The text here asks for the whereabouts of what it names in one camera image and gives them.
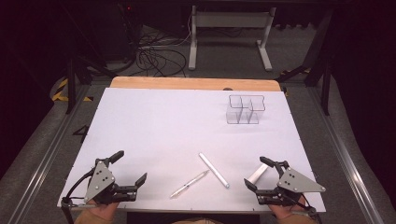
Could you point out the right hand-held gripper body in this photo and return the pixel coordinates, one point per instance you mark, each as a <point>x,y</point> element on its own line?
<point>295,182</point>

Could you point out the slim white pen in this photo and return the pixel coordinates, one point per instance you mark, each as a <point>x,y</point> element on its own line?
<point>214,170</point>

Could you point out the thick white glue stick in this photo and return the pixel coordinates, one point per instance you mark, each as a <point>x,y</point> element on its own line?
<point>258,173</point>

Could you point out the clear transparent pen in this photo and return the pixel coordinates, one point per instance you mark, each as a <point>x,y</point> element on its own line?
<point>188,184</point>

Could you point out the black metal stand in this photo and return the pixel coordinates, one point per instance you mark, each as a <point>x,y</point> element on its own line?
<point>72,84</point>
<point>323,62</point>

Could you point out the white table board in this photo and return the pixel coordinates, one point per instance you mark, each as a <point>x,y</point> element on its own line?
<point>174,130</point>

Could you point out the person's left hand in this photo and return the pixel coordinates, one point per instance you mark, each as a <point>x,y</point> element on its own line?
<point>104,210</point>

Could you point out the yellow black hazard tape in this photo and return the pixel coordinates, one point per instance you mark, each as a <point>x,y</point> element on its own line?
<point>60,91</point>

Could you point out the clear plastic desk organizer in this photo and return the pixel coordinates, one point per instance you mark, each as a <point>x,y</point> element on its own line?
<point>246,109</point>

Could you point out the aluminium floor rail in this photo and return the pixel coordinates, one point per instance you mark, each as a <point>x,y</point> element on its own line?
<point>46,158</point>
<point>345,155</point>

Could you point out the white metal stand frame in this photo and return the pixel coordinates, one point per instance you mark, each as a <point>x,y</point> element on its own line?
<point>230,20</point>

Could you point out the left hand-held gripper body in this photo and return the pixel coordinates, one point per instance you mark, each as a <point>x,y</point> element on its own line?
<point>101,179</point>

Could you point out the wooden table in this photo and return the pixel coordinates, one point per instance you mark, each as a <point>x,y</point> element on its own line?
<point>186,83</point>

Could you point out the person's right hand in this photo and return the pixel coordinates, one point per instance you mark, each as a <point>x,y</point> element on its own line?
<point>285,211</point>

